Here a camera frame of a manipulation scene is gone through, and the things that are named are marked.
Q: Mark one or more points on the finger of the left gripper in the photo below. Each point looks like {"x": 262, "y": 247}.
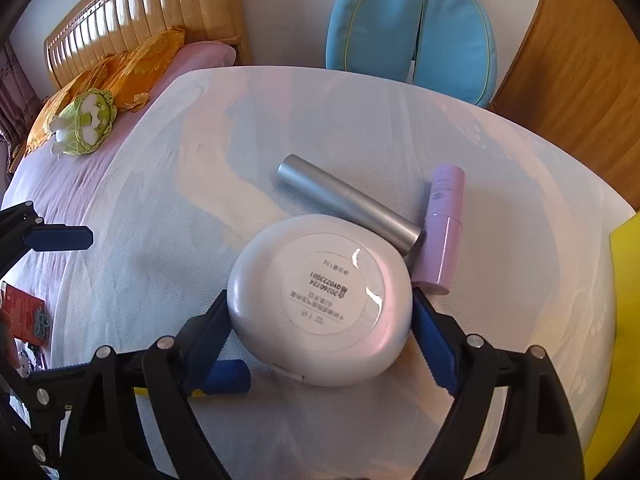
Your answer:
{"x": 87, "y": 385}
{"x": 58, "y": 238}

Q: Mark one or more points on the purple lipstick tube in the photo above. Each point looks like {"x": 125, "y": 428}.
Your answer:
{"x": 434, "y": 265}

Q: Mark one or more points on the purple curtain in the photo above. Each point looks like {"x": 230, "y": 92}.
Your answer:
{"x": 19, "y": 103}

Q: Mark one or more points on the yellow blue cream tube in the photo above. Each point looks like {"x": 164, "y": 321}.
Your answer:
{"x": 209, "y": 377}

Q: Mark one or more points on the orange pillow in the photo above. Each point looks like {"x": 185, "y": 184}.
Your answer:
{"x": 129, "y": 76}

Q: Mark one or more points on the white round compact case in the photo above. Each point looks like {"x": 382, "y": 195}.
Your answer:
{"x": 321, "y": 300}

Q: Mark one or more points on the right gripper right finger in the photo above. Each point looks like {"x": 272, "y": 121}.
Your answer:
{"x": 442, "y": 343}

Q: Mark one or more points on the green cabbage plush toy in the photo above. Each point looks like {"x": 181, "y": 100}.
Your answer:
{"x": 84, "y": 124}

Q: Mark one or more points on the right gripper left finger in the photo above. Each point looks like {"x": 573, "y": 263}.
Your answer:
{"x": 203, "y": 336}

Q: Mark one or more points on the wooden bed headboard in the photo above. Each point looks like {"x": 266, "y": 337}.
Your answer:
{"x": 95, "y": 29}

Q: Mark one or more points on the blue chair backrest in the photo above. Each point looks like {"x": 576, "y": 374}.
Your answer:
{"x": 447, "y": 46}

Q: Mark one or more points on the pink bed sheet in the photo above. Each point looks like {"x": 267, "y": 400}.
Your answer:
{"x": 100, "y": 169}

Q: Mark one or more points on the silver cosmetic tube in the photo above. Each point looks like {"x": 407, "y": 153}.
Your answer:
{"x": 349, "y": 203}

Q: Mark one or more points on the yellow plastic bin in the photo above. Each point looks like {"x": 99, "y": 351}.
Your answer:
{"x": 613, "y": 451}

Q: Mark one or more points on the red box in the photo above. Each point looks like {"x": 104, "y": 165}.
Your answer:
{"x": 31, "y": 321}

